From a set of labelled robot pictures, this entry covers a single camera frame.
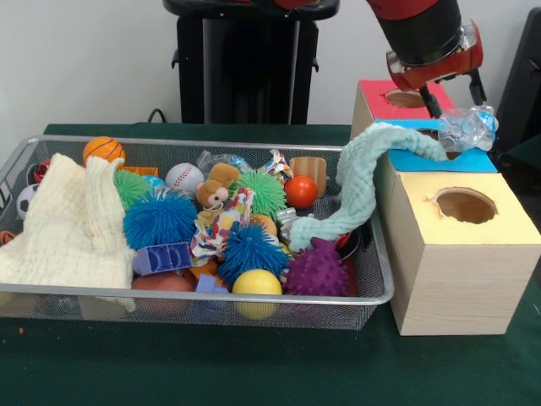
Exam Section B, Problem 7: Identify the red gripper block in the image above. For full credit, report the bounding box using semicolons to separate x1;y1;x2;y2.
386;19;488;119

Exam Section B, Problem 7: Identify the crushed clear plastic bottle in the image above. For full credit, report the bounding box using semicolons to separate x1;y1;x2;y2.
437;104;499;152

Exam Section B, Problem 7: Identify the mint green waffle cloth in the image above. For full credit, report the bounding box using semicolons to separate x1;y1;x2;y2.
289;122;449;253

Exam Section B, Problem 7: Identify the wooden box with three holes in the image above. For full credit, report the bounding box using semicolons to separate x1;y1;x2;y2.
348;78;541;337

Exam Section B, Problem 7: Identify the clear mesh bin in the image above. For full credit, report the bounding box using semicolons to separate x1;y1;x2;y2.
0;134;396;332

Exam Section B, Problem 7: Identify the dark green table cloth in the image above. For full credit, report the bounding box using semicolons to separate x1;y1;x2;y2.
498;134;541;187
0;122;541;406

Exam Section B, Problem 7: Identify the orange smooth ball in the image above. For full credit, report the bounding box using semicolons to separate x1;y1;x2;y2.
284;175;320;210

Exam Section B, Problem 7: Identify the green rubber koosh ball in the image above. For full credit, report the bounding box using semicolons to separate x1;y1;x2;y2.
230;168;288;222

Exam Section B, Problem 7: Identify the purple spiky ball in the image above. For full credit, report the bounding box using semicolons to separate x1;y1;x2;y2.
281;238;351;297

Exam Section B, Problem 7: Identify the blue rubber koosh ball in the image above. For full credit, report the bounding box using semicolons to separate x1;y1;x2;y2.
123;188;199;250
217;222;292;287

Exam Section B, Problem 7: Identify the brown plush monkey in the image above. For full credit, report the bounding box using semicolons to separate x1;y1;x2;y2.
194;162;241;211

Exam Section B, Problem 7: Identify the yellow smooth ball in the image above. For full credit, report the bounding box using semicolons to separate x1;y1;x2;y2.
232;268;283;321

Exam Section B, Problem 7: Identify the white toy baseball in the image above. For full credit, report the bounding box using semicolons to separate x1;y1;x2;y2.
165;162;205;191

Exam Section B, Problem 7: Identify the orange toy basketball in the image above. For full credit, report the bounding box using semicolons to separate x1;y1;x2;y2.
83;135;127;167

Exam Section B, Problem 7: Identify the cream waffle cloth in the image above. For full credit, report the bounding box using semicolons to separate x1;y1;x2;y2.
0;152;137;314

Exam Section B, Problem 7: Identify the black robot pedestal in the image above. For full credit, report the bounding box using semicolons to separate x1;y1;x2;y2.
162;0;342;125

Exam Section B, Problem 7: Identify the black cable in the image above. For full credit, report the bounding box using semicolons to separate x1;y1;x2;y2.
146;108;183;124

